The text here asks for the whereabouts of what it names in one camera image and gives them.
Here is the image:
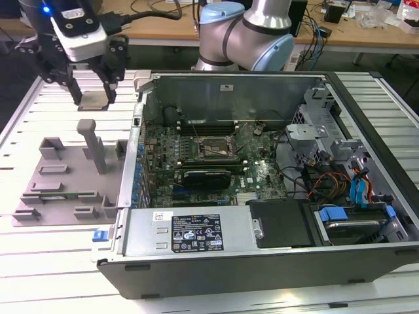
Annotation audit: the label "black open PC case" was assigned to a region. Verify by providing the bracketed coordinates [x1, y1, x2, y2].
[96, 70, 419, 300]

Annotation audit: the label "metal socket cover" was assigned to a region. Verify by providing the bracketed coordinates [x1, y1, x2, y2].
[227, 132, 242, 158]

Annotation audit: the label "green RAM stick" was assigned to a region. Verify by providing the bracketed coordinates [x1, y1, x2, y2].
[22, 192, 99, 200]

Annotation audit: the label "black expansion slot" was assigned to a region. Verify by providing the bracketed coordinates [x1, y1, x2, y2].
[172, 195, 232, 206]

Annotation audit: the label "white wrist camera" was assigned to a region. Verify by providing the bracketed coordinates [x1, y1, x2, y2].
[52, 8, 109, 62]

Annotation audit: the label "wooden desk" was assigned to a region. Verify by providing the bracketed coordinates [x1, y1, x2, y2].
[0, 12, 419, 71]

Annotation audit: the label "CPU socket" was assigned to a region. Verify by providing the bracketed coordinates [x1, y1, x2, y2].
[195, 134, 238, 158]

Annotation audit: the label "silver power supply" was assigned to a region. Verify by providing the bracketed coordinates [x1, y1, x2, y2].
[122, 205, 258, 256]

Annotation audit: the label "green motherboard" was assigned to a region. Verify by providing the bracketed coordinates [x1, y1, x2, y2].
[139, 120, 289, 209]

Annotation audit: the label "blue flat wire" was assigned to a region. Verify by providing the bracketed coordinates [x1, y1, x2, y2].
[348, 176, 373, 206]

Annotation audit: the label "small black box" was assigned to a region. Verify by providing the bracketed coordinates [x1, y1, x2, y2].
[323, 2, 350, 24]

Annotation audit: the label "red yellow wire bundle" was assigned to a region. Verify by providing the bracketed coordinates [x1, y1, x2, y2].
[306, 163, 353, 202]

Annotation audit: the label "black camera cable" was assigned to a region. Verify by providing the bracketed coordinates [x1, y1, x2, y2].
[97, 0, 201, 36]

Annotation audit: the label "grey parts rack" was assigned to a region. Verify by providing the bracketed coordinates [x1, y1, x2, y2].
[11, 119, 130, 227]

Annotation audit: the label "hard disk in blue carrier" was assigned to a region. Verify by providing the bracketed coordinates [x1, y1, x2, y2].
[314, 205, 399, 246]

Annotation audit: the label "blue cable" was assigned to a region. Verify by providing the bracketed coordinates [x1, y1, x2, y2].
[309, 12, 327, 72]

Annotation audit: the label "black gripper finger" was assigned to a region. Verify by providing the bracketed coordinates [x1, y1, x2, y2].
[91, 34, 130, 105]
[15, 34, 83, 106]

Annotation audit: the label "silver metal drive cage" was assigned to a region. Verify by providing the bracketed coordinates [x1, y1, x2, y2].
[283, 86, 364, 171]

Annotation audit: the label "silver CPU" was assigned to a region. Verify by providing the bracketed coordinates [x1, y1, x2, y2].
[78, 91, 111, 111]

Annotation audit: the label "black rating label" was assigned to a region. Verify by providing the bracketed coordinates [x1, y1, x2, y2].
[172, 214, 225, 253]

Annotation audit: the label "black plastic shroud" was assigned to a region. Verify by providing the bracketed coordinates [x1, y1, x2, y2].
[245, 199, 316, 249]

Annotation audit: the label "black graphics card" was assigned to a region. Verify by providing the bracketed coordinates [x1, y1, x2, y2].
[179, 166, 234, 190]

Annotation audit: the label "black computer tower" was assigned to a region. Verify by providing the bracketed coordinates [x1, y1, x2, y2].
[290, 0, 309, 37]

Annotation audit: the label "red white bag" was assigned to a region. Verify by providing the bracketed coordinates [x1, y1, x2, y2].
[395, 0, 419, 33]

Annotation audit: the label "grey case latch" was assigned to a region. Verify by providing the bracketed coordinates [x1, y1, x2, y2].
[133, 69, 154, 93]

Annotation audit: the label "silver chipset heatsink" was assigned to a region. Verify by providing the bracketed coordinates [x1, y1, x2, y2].
[237, 192, 260, 205]

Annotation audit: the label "clear plastic bags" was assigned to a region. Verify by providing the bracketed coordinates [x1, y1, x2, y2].
[355, 6, 399, 29]

